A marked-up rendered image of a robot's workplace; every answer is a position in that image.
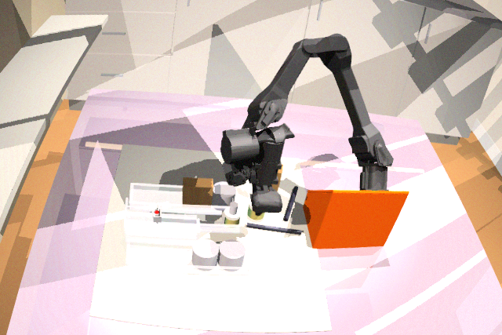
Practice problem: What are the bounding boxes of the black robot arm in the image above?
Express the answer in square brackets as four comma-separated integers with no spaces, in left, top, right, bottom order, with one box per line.
[220,34,394,191]

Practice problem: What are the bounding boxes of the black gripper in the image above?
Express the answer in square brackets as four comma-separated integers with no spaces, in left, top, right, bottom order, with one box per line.
[249,157,283,215]

